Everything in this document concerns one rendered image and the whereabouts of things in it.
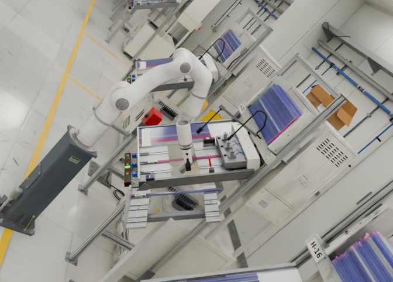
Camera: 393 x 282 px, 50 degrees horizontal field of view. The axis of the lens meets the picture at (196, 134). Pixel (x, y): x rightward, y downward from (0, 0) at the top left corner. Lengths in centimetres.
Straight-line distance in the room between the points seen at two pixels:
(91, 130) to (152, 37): 473
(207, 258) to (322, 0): 386
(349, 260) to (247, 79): 243
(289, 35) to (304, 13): 34
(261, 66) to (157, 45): 344
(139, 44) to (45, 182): 477
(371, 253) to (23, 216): 195
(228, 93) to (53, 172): 197
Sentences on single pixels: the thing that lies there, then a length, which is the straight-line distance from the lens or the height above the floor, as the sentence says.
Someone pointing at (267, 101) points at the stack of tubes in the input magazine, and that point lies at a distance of 290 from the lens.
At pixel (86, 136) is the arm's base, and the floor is 76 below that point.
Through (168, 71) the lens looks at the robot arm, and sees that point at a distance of 227.
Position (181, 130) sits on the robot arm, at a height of 112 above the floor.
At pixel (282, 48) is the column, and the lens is 584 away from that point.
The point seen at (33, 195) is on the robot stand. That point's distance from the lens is 268.
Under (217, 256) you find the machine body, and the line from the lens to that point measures 304.
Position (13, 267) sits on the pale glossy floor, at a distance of 267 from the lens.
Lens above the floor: 185
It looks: 16 degrees down
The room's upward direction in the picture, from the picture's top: 45 degrees clockwise
